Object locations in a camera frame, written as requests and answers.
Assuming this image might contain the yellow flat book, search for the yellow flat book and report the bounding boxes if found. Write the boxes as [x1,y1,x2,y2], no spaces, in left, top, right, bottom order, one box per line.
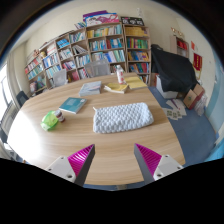
[124,76,148,91]

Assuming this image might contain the papers on floor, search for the papers on floor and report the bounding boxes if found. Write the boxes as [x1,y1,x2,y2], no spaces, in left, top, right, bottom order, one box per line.
[162,98,188,121]

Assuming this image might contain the small wooden wall shelf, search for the small wooden wall shelf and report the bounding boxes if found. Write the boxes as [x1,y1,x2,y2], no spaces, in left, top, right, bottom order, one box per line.
[169,34,190,58]

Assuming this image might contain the dark office chair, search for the dark office chair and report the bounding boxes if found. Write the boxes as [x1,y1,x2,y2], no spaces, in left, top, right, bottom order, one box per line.
[15,90,30,108]

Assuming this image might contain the small dark jar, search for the small dark jar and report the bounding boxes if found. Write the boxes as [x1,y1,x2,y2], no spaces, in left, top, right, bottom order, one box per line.
[54,109,66,123]

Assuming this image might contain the wooden bookshelf unit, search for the wooden bookshelf unit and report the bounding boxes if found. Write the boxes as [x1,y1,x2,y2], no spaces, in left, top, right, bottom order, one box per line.
[23,9,153,98]

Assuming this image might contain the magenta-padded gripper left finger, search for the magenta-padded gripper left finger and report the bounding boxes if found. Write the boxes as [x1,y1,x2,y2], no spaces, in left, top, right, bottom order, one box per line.
[45,143,96,187]

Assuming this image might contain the green plastic container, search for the green plastic container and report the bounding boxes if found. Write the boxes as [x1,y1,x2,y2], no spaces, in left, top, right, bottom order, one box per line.
[40,110,60,132]

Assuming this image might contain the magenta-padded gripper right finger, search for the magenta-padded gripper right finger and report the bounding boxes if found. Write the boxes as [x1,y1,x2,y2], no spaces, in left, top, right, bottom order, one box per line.
[133,143,184,185]

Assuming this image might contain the white box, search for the white box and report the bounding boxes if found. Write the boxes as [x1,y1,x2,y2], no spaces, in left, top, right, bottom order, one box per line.
[155,74,179,100]

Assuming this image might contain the clear bottle with red label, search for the clear bottle with red label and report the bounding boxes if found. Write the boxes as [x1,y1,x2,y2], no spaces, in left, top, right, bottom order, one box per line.
[115,64,126,85]

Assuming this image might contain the grey book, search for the grey book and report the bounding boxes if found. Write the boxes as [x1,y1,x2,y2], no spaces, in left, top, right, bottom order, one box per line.
[78,80,103,98]

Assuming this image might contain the white waffle towel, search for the white waffle towel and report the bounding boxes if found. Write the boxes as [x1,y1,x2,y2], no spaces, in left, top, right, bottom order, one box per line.
[92,102,155,134]

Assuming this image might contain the brown cardboard box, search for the brown cardboard box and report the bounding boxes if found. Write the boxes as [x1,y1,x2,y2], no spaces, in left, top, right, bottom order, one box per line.
[182,83,206,110]

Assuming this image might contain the grey mesh chair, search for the grey mesh chair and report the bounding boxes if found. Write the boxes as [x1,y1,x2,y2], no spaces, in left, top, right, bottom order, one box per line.
[83,59,112,78]
[51,68,69,88]

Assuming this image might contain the window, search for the window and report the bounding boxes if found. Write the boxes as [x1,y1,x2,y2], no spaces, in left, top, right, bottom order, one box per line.
[0,64,11,113]

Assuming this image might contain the teal book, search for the teal book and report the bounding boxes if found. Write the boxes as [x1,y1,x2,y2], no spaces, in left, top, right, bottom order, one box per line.
[58,96,88,115]

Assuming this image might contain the yellow open booklet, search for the yellow open booklet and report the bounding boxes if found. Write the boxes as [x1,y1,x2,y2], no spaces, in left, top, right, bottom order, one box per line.
[103,82,129,94]

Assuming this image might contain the red wall banner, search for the red wall banner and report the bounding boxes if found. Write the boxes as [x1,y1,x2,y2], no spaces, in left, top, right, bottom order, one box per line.
[192,52,203,80]

